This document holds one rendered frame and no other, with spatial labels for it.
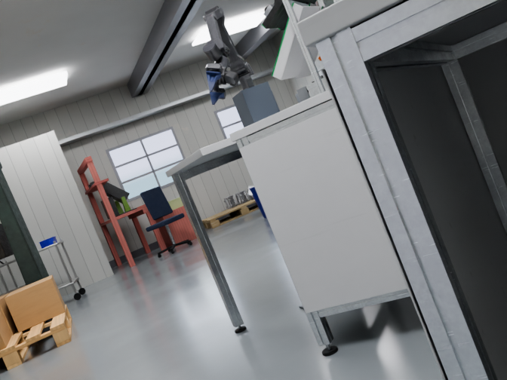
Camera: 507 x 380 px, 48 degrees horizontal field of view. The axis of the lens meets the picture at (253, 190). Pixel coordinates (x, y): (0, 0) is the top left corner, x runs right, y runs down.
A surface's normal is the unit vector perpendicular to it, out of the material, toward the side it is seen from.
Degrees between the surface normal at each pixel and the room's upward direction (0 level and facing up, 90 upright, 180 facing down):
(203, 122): 90
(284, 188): 90
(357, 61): 90
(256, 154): 90
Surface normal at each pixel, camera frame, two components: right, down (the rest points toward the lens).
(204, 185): 0.33, -0.10
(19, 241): 0.07, 0.01
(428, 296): -0.42, 0.21
